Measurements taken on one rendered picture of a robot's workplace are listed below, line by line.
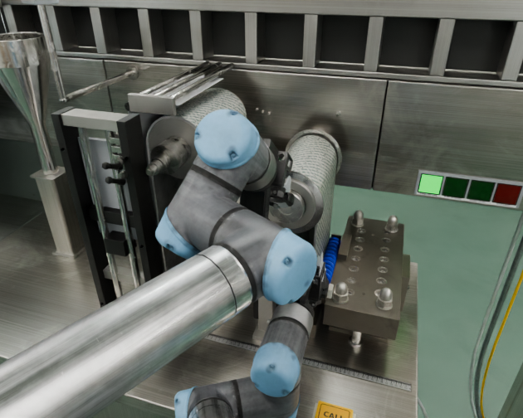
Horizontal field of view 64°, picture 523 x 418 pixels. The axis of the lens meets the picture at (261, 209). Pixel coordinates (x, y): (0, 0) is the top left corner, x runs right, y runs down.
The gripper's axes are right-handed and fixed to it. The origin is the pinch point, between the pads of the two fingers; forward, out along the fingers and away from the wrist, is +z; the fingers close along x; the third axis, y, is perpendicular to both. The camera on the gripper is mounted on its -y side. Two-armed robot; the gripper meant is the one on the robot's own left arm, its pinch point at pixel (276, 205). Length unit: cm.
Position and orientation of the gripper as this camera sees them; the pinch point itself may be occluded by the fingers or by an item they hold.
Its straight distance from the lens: 84.5
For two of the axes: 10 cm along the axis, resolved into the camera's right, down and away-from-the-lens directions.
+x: -9.5, -1.5, 2.7
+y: 1.9, -9.7, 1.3
